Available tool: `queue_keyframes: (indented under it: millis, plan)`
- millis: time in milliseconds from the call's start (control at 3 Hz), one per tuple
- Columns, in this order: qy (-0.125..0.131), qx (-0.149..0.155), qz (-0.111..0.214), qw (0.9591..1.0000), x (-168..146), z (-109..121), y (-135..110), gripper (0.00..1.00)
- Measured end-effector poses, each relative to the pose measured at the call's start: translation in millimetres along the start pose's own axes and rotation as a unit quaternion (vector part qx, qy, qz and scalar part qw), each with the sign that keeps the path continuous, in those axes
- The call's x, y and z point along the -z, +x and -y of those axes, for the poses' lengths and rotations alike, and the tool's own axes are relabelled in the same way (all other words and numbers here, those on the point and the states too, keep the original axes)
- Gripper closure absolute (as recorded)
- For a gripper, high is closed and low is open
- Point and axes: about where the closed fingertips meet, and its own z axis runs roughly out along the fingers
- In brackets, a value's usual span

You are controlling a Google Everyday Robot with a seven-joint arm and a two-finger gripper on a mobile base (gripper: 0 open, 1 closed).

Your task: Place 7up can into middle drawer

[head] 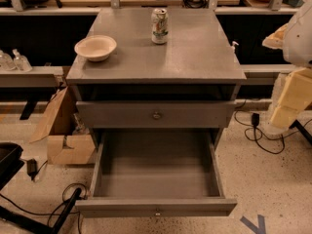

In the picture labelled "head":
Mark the black power adapter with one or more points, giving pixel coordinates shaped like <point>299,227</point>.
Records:
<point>255,119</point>
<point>32,168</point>

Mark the clear sanitizer bottle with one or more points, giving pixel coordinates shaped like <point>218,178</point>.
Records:
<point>21,62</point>
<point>6,62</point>

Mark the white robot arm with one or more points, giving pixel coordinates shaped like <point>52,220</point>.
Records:
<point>297,50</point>

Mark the white green 7up can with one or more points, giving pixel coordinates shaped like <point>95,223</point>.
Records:
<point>159,20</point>

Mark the grey wooden drawer cabinet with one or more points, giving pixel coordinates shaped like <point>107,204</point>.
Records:
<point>195,64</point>

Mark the black power adapter right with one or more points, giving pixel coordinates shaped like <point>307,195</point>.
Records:
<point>255,119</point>

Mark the black power adapter left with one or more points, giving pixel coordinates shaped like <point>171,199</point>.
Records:
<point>32,168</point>

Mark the grey metal shelf rail left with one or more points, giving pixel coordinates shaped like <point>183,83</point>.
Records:
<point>38,77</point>

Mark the grey metal shelf rail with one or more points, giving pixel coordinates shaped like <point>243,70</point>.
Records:
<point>38,77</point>
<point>264,74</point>

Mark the open cardboard box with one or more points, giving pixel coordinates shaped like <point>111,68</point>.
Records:
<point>65,145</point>

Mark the clear sanitizer bottle left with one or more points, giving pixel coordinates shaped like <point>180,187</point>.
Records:
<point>6,62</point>

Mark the black stand leg right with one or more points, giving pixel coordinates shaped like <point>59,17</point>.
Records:
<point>302,130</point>

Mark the open grey middle drawer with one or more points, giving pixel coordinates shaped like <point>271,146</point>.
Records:
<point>142,173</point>

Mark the grey metal shelf rail right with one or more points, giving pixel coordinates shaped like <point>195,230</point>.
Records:
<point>264,74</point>

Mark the clear sanitizer bottle right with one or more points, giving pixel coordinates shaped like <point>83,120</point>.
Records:
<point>21,62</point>

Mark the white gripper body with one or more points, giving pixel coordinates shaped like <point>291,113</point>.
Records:
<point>300,38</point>

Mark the closed grey top drawer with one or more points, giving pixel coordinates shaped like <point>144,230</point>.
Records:
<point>155,114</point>

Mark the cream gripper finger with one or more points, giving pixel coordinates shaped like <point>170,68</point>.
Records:
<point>275,40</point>

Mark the white pump dispenser bottle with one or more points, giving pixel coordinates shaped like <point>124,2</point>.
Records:
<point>234,46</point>

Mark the white paper bowl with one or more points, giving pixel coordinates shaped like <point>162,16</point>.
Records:
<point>95,47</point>

